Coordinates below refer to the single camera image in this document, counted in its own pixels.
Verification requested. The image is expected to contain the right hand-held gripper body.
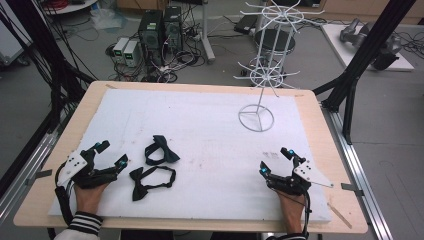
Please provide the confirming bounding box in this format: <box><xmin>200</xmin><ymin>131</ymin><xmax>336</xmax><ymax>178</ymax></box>
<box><xmin>266</xmin><ymin>156</ymin><xmax>334</xmax><ymax>197</ymax></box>

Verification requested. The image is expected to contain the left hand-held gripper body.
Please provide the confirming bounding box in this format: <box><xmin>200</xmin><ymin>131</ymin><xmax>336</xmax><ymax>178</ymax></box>
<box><xmin>57</xmin><ymin>148</ymin><xmax>118</xmax><ymax>190</ymax></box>

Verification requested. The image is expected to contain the black bow tie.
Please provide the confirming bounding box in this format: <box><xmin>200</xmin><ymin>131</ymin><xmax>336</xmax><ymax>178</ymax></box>
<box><xmin>144</xmin><ymin>134</ymin><xmax>181</xmax><ymax>167</ymax></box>
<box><xmin>129</xmin><ymin>165</ymin><xmax>177</xmax><ymax>202</ymax></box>

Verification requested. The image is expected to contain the white wire display rack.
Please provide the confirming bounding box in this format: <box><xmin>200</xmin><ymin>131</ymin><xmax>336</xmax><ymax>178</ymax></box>
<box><xmin>233</xmin><ymin>0</ymin><xmax>326</xmax><ymax>133</ymax></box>

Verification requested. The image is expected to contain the person's left hand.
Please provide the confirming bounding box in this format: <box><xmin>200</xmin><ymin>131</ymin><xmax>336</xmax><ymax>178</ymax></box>
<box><xmin>73</xmin><ymin>181</ymin><xmax>111</xmax><ymax>216</ymax></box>

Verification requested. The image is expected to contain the person's right hand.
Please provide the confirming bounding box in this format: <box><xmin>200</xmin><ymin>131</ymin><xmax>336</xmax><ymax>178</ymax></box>
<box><xmin>275</xmin><ymin>190</ymin><xmax>306</xmax><ymax>234</ymax></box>

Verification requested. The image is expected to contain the metal table clamp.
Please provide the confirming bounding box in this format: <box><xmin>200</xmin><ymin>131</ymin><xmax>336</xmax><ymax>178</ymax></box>
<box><xmin>340</xmin><ymin>182</ymin><xmax>365</xmax><ymax>198</ymax></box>
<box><xmin>24</xmin><ymin>168</ymin><xmax>54</xmax><ymax>187</ymax></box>

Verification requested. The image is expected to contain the thin wooden stick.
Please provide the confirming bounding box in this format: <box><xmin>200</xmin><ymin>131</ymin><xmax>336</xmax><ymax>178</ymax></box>
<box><xmin>326</xmin><ymin>202</ymin><xmax>354</xmax><ymax>230</ymax></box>

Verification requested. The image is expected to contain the white foam mat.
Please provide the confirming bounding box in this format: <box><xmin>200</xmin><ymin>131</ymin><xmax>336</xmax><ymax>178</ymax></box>
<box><xmin>48</xmin><ymin>88</ymin><xmax>333</xmax><ymax>224</ymax></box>

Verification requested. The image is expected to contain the white power supply unit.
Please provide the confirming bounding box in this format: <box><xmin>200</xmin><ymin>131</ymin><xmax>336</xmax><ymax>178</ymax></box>
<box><xmin>112</xmin><ymin>36</ymin><xmax>130</xmax><ymax>63</ymax></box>
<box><xmin>123</xmin><ymin>40</ymin><xmax>142</xmax><ymax>68</ymax></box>

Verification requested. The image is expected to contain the black round stool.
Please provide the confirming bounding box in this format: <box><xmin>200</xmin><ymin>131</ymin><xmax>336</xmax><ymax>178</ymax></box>
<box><xmin>254</xmin><ymin>28</ymin><xmax>297</xmax><ymax>57</ymax></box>

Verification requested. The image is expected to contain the white platform board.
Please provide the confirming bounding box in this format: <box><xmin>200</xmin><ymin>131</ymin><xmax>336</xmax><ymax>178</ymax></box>
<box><xmin>320</xmin><ymin>23</ymin><xmax>416</xmax><ymax>73</ymax></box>

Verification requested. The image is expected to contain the black computer tower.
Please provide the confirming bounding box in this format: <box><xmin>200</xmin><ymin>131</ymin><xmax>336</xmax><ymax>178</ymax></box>
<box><xmin>137</xmin><ymin>9</ymin><xmax>165</xmax><ymax>67</ymax></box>
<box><xmin>163</xmin><ymin>5</ymin><xmax>184</xmax><ymax>53</ymax></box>

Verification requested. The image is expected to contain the clear plastic bag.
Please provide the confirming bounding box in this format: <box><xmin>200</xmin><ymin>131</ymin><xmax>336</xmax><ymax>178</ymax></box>
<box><xmin>89</xmin><ymin>7</ymin><xmax>128</xmax><ymax>32</ymax></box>

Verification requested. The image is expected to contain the black flat box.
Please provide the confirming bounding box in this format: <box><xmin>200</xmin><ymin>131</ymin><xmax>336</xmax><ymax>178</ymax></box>
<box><xmin>233</xmin><ymin>14</ymin><xmax>258</xmax><ymax>35</ymax></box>

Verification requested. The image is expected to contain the grey metal stand leg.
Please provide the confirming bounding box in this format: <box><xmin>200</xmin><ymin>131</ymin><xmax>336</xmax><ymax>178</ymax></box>
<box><xmin>199</xmin><ymin>0</ymin><xmax>217</xmax><ymax>65</ymax></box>

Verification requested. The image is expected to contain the round white table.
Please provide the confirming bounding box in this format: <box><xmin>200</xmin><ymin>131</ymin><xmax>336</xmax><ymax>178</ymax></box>
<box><xmin>42</xmin><ymin>0</ymin><xmax>100</xmax><ymax>16</ymax></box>

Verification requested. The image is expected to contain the right hand-held gripper cable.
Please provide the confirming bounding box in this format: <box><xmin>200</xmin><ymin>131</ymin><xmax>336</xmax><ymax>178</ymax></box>
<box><xmin>301</xmin><ymin>188</ymin><xmax>313</xmax><ymax>238</ymax></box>

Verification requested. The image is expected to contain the aluminium rail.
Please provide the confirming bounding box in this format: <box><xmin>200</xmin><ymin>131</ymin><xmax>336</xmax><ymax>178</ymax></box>
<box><xmin>0</xmin><ymin>128</ymin><xmax>66</xmax><ymax>221</ymax></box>
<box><xmin>320</xmin><ymin>101</ymin><xmax>395</xmax><ymax>240</ymax></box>

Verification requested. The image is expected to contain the black metal frame strut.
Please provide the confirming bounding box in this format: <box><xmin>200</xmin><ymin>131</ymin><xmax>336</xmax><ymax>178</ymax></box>
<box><xmin>0</xmin><ymin>0</ymin><xmax>97</xmax><ymax>135</ymax></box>
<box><xmin>312</xmin><ymin>0</ymin><xmax>418</xmax><ymax>146</ymax></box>

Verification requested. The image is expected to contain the tangle of floor cables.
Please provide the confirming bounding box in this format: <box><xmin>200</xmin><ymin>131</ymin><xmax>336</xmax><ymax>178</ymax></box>
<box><xmin>105</xmin><ymin>19</ymin><xmax>214</xmax><ymax>84</ymax></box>

